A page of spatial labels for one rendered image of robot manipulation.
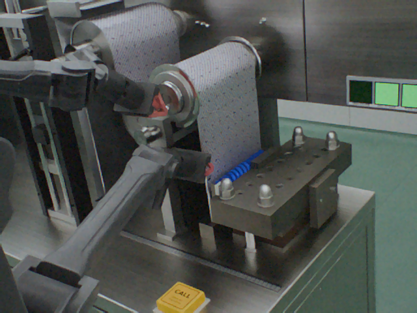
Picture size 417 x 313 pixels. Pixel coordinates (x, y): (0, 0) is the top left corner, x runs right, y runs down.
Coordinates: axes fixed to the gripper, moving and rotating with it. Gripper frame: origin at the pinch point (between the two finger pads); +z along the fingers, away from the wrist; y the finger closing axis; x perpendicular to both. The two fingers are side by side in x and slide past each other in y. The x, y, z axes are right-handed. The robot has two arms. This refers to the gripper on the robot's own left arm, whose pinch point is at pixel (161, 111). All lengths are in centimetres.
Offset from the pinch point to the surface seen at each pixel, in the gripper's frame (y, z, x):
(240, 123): 6.3, 21.6, 4.7
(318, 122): -104, 282, 81
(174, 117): 0.5, 4.1, 0.0
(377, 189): -31, 230, 28
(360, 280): 29, 59, -25
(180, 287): 12.6, 5.8, -35.2
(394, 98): 38, 32, 16
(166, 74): 0.5, -2.1, 7.8
